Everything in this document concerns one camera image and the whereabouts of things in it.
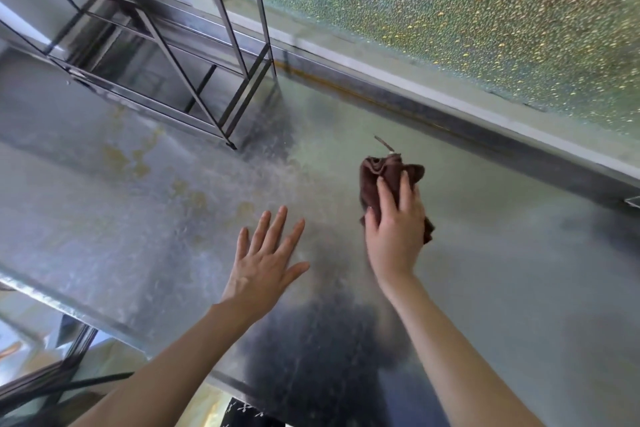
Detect person's right hand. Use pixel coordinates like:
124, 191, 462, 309
363, 170, 427, 292

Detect person's left forearm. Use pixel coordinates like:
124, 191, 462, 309
69, 301, 261, 427

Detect black patterned trousers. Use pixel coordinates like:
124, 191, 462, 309
222, 396, 286, 427

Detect stainless steel countertop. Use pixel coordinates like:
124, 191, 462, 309
0, 0, 640, 427

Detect textured glass window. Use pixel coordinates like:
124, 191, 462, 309
219, 0, 640, 127

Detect person's right forearm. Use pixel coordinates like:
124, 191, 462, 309
379, 276, 546, 427

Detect person's left hand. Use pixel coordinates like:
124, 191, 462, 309
219, 205, 311, 325

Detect black floor cable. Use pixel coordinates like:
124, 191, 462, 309
0, 371, 136, 412

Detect brown cleaning cloth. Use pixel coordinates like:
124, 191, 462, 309
359, 136, 436, 245

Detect dark metal wire rack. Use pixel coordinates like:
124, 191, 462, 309
0, 0, 279, 151

